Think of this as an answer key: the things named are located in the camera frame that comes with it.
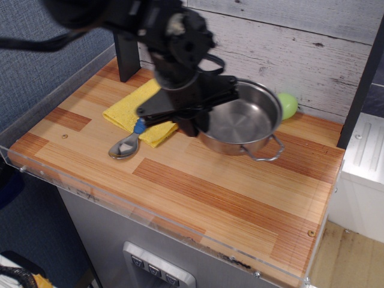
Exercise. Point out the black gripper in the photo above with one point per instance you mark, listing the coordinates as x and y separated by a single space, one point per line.
177 39

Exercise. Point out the silver pot with handles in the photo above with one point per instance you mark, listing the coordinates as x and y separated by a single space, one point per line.
245 125

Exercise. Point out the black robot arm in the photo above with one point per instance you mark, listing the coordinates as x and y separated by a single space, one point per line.
120 17

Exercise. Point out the green plastic egg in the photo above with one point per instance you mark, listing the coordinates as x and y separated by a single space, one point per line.
289 105

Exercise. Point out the yellow cloth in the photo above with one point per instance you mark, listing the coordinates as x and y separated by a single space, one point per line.
123 114

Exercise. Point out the silver button panel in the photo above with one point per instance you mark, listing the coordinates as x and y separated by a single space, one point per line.
149 270

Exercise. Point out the white cabinet at right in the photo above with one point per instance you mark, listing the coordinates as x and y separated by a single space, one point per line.
357 202

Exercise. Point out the clear acrylic table guard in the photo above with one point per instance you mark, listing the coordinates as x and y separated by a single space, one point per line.
227 220

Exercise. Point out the yellow object bottom left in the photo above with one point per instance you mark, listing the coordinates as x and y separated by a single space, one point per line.
42 282

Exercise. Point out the blue handled metal spoon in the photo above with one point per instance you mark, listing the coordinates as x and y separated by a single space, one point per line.
128 146

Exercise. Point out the black vertical post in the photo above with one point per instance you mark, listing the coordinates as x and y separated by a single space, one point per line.
127 54

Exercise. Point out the dark vertical frame bar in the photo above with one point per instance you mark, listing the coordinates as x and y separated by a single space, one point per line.
363 89

